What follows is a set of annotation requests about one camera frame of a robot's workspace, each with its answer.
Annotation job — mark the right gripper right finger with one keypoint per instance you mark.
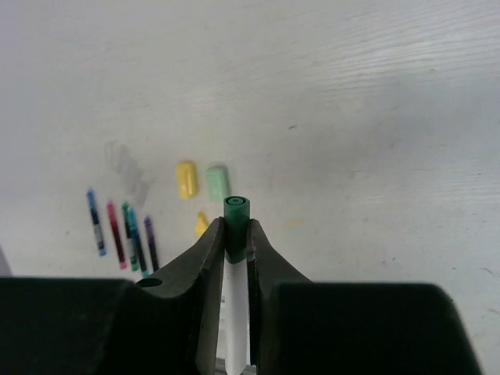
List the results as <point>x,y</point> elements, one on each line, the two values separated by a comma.
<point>298,326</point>

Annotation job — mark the yellow marker cap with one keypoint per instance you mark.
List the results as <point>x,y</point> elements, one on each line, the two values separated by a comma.
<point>187,179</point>

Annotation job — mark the red pen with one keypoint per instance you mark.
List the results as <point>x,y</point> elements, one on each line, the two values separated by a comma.
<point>111,211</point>

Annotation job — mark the green pen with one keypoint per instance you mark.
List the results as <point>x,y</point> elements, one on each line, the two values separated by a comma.
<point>129,240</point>

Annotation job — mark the dark blue pen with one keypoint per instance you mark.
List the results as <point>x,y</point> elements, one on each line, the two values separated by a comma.
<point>135,234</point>

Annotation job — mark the yellow highlighter body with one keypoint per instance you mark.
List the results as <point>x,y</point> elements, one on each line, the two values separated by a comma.
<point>201,224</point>

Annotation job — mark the clear pen cap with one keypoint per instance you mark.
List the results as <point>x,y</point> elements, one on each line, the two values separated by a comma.
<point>117,156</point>
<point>134,183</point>

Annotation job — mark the dark green marker cap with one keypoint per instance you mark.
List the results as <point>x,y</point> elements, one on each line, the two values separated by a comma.
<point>236,214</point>

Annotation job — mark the light green marker cap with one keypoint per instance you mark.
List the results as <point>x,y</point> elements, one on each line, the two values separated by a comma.
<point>218,182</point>

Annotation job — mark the dark green marker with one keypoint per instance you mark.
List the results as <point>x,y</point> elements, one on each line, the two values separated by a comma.
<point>236,316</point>

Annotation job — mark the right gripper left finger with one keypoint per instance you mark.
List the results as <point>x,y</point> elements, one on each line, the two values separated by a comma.
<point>166,323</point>

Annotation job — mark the purple pen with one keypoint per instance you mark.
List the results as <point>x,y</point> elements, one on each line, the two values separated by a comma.
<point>151,242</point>

